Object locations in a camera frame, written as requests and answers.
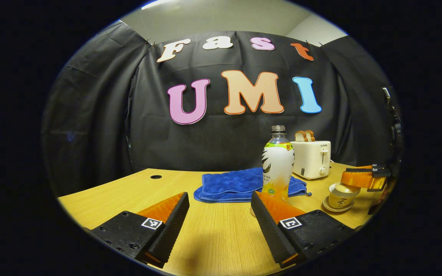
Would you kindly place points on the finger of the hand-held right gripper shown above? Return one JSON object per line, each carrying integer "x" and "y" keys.
{"x": 359, "y": 179}

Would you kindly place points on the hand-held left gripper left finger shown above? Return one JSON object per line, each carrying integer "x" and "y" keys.
{"x": 173, "y": 230}

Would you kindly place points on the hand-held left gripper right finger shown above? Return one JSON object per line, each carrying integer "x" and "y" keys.
{"x": 269, "y": 230}

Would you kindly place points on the beige ceramic teacup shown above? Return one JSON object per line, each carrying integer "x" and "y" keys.
{"x": 338, "y": 201}

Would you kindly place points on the clear plastic water bottle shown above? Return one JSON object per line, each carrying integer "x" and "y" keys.
{"x": 277, "y": 165}

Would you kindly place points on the beige ceramic saucer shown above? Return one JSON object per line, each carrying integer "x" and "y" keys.
{"x": 330, "y": 207}

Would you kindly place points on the white toaster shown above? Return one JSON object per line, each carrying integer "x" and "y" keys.
{"x": 311, "y": 161}

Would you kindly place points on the blue folded towel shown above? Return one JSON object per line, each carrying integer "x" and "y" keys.
{"x": 228, "y": 184}

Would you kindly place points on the bread slice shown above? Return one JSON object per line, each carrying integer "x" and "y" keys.
{"x": 311, "y": 135}
{"x": 300, "y": 136}

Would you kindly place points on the black backdrop cloth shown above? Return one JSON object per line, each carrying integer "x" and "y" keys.
{"x": 129, "y": 145}

